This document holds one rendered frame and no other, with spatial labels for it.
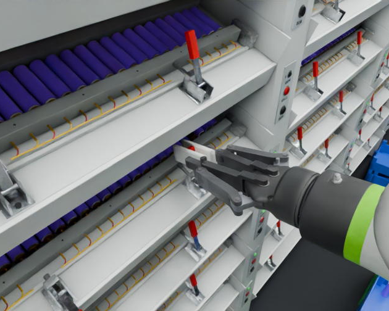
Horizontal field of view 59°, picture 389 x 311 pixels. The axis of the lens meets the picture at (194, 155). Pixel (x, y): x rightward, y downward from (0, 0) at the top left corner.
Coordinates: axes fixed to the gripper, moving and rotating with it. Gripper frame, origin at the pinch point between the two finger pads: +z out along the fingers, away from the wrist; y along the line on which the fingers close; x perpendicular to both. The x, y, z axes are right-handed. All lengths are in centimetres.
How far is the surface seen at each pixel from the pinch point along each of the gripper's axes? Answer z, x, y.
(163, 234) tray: -1.3, -8.6, -10.3
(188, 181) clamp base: 1.7, -5.6, -0.9
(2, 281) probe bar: 4.4, -2.5, -30.8
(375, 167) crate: 6, -87, 135
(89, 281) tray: 0.1, -7.7, -22.8
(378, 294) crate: -23, -70, 46
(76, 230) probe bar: 4.5, -2.5, -20.4
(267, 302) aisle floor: 12, -96, 38
